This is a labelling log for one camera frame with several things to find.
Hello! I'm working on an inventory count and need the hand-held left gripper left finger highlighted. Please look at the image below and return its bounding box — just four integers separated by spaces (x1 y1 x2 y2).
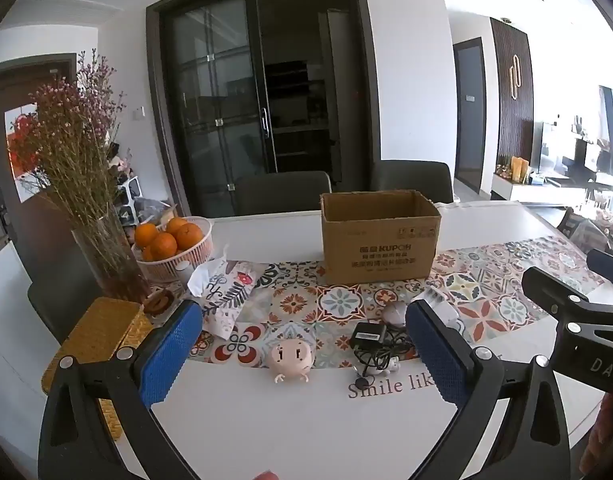
38 300 203 480

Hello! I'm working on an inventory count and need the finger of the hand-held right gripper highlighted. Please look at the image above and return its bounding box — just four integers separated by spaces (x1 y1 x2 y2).
587 249 613 288
521 266 613 361

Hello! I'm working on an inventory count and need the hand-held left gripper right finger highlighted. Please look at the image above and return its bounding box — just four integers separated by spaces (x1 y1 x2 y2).
405 300 572 480

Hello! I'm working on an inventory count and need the grey oval case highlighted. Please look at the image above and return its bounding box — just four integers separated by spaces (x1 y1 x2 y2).
383 302 411 328

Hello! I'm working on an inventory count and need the white battery charger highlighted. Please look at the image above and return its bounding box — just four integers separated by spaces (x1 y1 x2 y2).
421 287 450 308

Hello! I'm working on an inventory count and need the black power adapter with cable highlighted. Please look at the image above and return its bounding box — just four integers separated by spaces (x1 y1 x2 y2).
347 320 412 388

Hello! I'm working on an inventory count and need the pink pig toy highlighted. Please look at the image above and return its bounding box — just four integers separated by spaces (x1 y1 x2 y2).
264 336 315 385

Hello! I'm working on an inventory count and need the brown cardboard box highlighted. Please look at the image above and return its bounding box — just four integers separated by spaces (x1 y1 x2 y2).
320 190 442 286

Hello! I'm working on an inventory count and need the person's right forearm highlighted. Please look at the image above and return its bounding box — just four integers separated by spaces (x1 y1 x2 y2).
579 392 613 480

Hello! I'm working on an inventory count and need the patterned cushion chair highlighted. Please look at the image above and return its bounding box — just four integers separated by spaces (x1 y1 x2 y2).
557 207 612 256

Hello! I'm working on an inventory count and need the small round wooden ornament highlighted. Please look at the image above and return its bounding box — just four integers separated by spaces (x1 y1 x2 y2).
142 287 174 317

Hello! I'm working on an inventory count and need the yellow woven box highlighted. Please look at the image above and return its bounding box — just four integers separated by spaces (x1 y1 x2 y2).
40 296 154 441

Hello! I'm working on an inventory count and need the floral fabric tissue holder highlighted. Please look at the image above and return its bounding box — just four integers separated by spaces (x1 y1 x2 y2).
186 245 260 338

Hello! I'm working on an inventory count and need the white slatted fruit basket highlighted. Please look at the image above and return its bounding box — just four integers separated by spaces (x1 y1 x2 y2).
131 216 214 283

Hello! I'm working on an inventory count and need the white low tv cabinet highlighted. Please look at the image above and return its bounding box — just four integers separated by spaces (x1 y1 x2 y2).
491 172 587 206

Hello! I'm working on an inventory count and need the clear glass vase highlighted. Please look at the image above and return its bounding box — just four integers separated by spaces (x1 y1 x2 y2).
71 215 150 303

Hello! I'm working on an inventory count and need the patterned tile-print table runner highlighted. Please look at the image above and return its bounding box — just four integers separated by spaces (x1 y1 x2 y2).
189 234 607 368

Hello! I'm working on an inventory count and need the white printed tablecloth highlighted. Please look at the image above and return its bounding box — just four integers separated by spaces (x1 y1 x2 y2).
0 200 613 480

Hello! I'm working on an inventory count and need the dark grey dining chair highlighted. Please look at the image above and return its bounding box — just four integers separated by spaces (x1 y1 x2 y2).
234 171 332 217
27 260 102 346
371 161 453 206

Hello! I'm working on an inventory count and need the flat screen television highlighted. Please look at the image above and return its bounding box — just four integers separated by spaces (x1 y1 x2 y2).
529 122 547 173

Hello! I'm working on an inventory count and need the grey plastic bag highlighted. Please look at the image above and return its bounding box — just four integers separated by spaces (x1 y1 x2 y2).
134 197 172 226

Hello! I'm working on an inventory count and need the white shoe rack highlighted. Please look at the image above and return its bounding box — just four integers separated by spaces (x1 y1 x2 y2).
111 175 142 221

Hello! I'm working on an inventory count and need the dark hallway door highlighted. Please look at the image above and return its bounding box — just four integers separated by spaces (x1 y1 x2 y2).
453 39 487 196

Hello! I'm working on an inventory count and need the dried pink flower bunch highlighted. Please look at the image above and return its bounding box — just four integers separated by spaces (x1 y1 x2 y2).
9 50 132 241

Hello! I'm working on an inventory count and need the red flower picture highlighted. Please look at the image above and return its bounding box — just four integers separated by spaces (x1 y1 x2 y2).
6 105 42 181

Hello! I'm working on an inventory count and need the dark glass sliding door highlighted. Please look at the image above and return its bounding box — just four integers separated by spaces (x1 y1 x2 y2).
146 0 382 216

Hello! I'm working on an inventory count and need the brown entrance door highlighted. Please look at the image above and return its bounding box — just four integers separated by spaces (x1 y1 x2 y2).
0 55 80 261

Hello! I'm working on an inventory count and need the dark slatted wall panel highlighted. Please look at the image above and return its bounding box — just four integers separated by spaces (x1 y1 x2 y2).
489 17 535 181

